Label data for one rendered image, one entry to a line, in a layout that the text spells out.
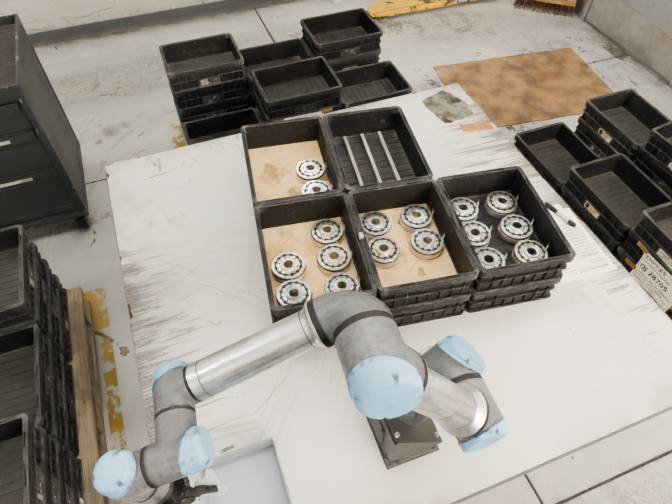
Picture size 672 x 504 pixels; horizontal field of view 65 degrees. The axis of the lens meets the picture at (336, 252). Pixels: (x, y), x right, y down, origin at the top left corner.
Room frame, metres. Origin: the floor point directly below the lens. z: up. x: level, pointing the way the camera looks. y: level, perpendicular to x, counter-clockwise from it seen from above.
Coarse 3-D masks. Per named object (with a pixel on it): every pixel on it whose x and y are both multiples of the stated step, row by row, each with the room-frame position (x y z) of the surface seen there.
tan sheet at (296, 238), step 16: (304, 224) 1.14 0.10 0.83; (272, 240) 1.07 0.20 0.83; (288, 240) 1.07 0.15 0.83; (304, 240) 1.07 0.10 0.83; (272, 256) 1.00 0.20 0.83; (304, 256) 1.00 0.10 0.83; (320, 272) 0.94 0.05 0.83; (352, 272) 0.94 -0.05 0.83; (272, 288) 0.88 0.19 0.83; (320, 288) 0.88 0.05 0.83
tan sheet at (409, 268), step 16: (400, 208) 1.21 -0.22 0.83; (400, 224) 1.14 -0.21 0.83; (432, 224) 1.14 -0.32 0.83; (368, 240) 1.07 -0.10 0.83; (400, 256) 1.01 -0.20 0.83; (448, 256) 1.01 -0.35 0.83; (384, 272) 0.94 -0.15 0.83; (400, 272) 0.94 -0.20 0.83; (416, 272) 0.94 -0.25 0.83; (432, 272) 0.95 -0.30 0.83; (448, 272) 0.95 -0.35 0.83
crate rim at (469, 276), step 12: (420, 180) 1.24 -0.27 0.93; (432, 180) 1.24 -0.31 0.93; (348, 192) 1.19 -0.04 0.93; (360, 192) 1.19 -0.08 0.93; (444, 204) 1.14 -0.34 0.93; (360, 228) 1.03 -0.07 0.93; (456, 228) 1.04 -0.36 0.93; (468, 252) 0.95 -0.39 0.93; (372, 264) 0.90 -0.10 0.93; (444, 276) 0.86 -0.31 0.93; (456, 276) 0.86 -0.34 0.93; (468, 276) 0.86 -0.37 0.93; (384, 288) 0.82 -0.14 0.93; (396, 288) 0.82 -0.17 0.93; (408, 288) 0.82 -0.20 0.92; (420, 288) 0.83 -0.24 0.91
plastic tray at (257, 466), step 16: (240, 448) 0.44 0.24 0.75; (256, 448) 0.45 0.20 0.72; (272, 448) 0.45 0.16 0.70; (224, 464) 0.41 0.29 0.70; (240, 464) 0.41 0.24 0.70; (256, 464) 0.41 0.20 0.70; (272, 464) 0.41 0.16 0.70; (224, 480) 0.37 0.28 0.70; (240, 480) 0.37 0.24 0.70; (256, 480) 0.37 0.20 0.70; (272, 480) 0.37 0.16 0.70; (224, 496) 0.33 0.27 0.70; (240, 496) 0.33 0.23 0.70; (256, 496) 0.33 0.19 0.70; (272, 496) 0.33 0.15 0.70; (288, 496) 0.33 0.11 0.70
